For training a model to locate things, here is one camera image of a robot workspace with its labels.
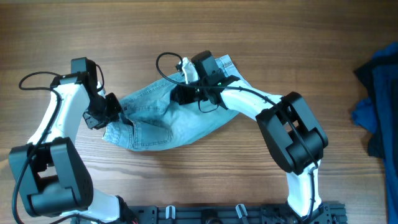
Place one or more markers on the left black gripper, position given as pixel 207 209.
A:
pixel 115 110

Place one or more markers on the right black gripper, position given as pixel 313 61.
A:
pixel 183 98

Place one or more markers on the light blue denim shorts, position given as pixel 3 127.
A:
pixel 151 121

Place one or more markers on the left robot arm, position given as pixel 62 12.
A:
pixel 51 178

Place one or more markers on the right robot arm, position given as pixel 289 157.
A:
pixel 292 134

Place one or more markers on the dark blue clothes pile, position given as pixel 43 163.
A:
pixel 378 114

